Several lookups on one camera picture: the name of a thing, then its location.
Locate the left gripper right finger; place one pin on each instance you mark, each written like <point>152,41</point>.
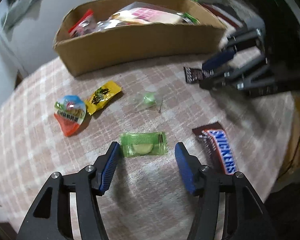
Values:
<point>245,213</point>

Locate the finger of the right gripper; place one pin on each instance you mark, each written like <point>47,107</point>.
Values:
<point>236,42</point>
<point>234,76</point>

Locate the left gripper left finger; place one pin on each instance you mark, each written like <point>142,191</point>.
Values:
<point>49,215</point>

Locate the black white patterned candy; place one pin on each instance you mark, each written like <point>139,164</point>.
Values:
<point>194,75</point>

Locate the Snickers bar English label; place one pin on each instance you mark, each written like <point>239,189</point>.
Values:
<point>216,147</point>

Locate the blue green jelly cup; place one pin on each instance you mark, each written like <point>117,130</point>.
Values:
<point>70,112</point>

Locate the light green biscuit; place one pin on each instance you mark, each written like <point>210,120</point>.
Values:
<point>139,144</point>

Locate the bread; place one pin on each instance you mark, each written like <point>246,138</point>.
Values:
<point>144,13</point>

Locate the yellow candy packet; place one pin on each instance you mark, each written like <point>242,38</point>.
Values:
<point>102,96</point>

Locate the red snack packet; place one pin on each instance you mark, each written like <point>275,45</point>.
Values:
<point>85,25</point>

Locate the pink plaid tablecloth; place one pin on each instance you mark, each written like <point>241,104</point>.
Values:
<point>146,199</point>

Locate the clear wrapped green candy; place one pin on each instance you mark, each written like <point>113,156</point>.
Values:
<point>147,100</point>

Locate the open cardboard box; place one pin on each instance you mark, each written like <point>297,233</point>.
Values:
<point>135,42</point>

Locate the grey windowsill blanket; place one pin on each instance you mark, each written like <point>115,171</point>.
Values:
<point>15,13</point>

